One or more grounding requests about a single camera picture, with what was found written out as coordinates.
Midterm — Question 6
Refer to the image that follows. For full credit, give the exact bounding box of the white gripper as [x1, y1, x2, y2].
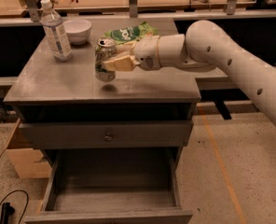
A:
[101, 35, 161, 72]

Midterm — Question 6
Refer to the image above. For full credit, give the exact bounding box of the green 7up soda can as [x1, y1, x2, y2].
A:
[95, 37, 117, 82]

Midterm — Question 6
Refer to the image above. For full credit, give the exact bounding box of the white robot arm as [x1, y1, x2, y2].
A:
[102, 21, 276, 126]

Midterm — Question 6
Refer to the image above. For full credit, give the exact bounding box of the grey wooden drawer cabinet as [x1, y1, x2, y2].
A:
[3, 17, 202, 224]

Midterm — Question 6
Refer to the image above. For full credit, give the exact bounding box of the closed grey top drawer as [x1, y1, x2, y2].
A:
[20, 120, 193, 149]

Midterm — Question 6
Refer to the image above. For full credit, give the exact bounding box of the open grey middle drawer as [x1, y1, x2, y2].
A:
[25, 147, 192, 224]

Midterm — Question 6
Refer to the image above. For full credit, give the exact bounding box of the green chip bag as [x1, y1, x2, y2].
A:
[104, 21, 158, 44]

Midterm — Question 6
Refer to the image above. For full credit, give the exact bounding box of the white ceramic bowl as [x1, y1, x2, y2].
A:
[63, 20, 92, 45]

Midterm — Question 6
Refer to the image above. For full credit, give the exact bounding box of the clear plastic water bottle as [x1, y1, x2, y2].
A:
[40, 0, 72, 62]

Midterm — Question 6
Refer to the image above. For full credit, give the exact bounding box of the brown cardboard box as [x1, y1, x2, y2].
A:
[4, 119, 51, 179]

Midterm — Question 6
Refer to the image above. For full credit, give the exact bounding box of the black cable with plug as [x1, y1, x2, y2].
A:
[0, 189, 30, 224]

